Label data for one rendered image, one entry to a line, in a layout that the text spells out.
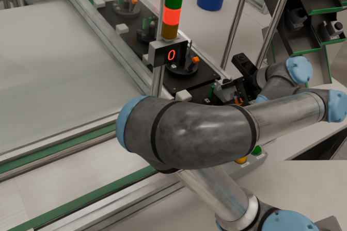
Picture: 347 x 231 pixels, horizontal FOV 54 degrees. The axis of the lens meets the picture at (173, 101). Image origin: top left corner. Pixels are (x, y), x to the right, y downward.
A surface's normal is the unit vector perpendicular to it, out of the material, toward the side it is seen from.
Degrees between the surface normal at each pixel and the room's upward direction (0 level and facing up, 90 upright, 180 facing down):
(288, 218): 40
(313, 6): 25
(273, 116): 31
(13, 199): 0
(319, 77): 45
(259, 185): 0
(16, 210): 0
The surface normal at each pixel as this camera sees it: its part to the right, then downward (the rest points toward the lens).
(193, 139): -0.04, 0.02
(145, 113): -0.59, -0.55
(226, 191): 0.64, 0.12
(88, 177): 0.13, -0.72
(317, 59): 0.37, -0.03
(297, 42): 0.28, -0.36
